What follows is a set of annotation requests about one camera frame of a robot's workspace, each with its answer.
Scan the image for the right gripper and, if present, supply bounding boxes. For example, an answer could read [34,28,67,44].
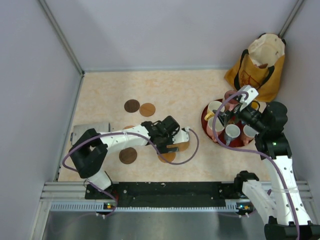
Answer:
[212,103,267,133]

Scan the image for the light wood coaster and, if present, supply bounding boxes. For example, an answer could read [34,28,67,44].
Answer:
[157,152,176,163]
[139,102,156,117]

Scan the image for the dark walnut coaster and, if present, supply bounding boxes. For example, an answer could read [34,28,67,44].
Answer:
[119,147,138,165]
[124,99,140,113]

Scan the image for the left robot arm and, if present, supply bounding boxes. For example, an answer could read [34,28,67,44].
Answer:
[69,116,187,199]

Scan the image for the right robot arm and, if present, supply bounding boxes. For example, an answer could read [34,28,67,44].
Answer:
[212,101,320,240]

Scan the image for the red round tray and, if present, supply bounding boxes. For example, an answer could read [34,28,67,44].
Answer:
[201,98,258,148]

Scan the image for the pink mug white inside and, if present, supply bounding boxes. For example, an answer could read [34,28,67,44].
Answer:
[206,117,225,142]

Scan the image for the tall pink ghost mug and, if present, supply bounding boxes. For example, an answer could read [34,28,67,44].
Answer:
[223,90,242,112]

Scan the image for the grey blue mug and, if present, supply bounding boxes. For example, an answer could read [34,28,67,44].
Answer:
[224,124,241,146]

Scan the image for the small pink mug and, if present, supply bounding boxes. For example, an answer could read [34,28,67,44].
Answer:
[240,124,258,146]

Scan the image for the blue mug yellow inside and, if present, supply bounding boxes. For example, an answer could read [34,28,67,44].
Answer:
[250,100,261,111]

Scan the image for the yellow tote bag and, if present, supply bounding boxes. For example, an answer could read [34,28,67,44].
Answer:
[224,33,286,103]

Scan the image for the blue white razor box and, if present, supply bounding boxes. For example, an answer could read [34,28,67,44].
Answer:
[70,121,111,146]

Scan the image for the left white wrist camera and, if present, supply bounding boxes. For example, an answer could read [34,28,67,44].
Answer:
[172,127,190,144]

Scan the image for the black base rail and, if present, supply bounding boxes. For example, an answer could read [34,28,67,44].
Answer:
[84,181,261,208]

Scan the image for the right aluminium frame post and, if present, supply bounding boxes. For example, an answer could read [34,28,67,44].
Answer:
[277,0,306,39]

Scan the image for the aluminium frame post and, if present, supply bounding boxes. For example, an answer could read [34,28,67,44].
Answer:
[37,0,86,77]
[277,0,306,39]

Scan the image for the left aluminium frame post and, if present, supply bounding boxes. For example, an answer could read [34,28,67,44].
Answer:
[37,0,86,77]

